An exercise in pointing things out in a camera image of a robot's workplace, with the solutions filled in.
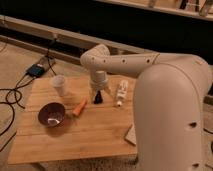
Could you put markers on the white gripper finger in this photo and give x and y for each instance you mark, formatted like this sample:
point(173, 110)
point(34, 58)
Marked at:
point(108, 91)
point(93, 94)

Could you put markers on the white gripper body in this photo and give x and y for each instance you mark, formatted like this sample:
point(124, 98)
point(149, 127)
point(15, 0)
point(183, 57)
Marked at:
point(99, 80)

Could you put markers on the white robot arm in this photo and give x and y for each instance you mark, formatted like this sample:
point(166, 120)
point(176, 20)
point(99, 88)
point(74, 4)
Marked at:
point(167, 104)

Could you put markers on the orange carrot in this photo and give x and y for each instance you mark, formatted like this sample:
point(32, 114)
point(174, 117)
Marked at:
point(78, 109)

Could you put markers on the white tube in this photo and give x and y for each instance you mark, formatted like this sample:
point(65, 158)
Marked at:
point(121, 92)

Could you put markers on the wooden table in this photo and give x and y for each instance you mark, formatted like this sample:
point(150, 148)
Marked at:
point(98, 132)

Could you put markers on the clear plastic cup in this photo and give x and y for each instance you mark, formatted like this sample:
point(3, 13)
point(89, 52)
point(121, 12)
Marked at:
point(58, 82)

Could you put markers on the dark purple bowl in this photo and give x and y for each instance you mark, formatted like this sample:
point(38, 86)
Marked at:
point(52, 114)

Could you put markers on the white card box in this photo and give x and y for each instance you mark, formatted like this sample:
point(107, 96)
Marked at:
point(130, 136)

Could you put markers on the black power adapter left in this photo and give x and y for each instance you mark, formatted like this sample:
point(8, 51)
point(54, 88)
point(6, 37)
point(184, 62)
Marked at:
point(35, 71)

